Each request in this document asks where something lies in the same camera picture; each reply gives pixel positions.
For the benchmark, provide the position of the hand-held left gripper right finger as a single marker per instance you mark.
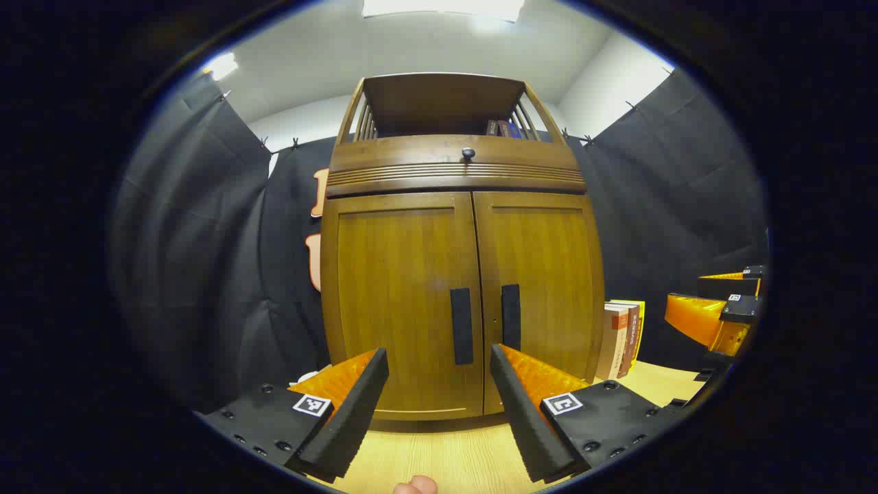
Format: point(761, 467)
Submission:
point(525, 425)

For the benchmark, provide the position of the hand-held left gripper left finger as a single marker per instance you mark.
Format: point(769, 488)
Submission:
point(350, 418)

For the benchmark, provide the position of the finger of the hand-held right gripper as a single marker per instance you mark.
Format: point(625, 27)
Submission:
point(720, 287)
point(693, 317)

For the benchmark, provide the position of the wooden shoe cabinet door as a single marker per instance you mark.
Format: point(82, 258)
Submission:
point(398, 295)
point(555, 274)

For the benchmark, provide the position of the wooden double-door shoe cabinet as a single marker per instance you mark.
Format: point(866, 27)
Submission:
point(453, 147)

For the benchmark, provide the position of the small white object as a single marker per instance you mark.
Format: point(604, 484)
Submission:
point(305, 377)

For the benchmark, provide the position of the brown spine book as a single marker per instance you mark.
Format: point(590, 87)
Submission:
point(632, 336)

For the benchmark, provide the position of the reddish brown book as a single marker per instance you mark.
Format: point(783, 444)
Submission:
point(504, 129)

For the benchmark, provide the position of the small ceiling light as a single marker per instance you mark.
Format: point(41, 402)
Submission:
point(221, 66)

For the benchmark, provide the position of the large ceiling light panel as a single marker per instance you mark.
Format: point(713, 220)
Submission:
point(446, 7)

